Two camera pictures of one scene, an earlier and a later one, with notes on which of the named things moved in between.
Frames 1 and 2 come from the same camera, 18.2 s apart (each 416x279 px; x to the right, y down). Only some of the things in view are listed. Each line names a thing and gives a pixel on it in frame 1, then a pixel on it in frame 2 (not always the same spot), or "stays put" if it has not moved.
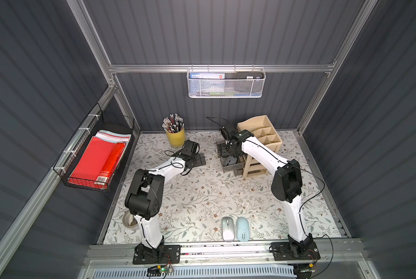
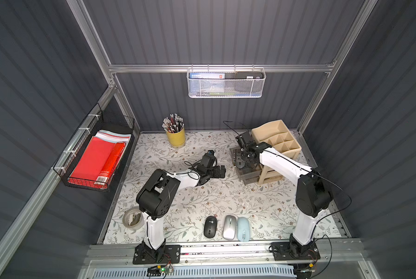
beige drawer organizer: (262, 128) → (279, 136)
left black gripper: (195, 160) → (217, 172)
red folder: (97, 163) stays put
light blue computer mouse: (243, 229) stays put
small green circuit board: (156, 271) stays put
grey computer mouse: (228, 224) stays put
